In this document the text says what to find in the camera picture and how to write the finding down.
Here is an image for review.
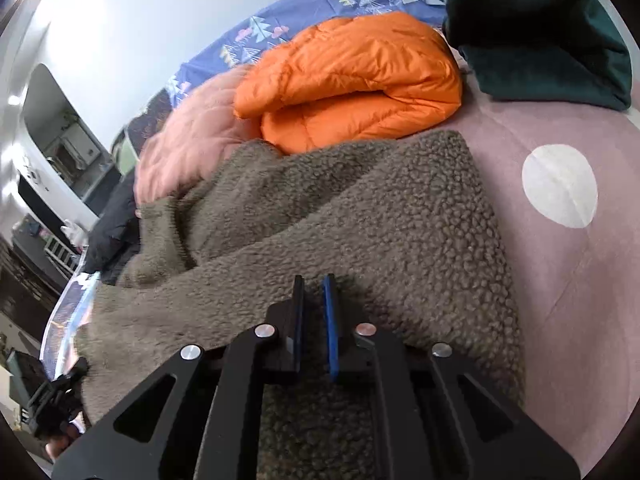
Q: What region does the black garment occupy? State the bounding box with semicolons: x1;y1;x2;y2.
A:
82;172;144;287

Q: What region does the pink quilted jacket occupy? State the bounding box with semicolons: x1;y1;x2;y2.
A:
133;64;264;207

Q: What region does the person's left hand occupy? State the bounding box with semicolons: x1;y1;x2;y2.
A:
44;435;72;464

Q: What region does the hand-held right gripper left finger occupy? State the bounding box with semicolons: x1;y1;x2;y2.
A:
51;275;305;480

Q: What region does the orange puffer jacket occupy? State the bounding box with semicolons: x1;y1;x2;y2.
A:
233;11;464;156

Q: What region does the dark green sweater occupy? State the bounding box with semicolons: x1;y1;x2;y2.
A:
442;0;634;112

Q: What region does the white cabinet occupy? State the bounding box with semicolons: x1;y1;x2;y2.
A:
0;62;126;233

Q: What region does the white ladder rack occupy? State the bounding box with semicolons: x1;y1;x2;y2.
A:
42;236;82;275

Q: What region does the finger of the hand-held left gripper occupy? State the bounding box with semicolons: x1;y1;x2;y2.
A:
47;357;91;395

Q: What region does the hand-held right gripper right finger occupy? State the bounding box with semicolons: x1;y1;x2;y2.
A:
323;274;582;480

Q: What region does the pink dotted bed sheet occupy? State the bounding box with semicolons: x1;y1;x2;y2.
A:
440;42;640;467

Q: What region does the brown fleece jacket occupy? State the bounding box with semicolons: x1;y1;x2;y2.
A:
75;130;527;480

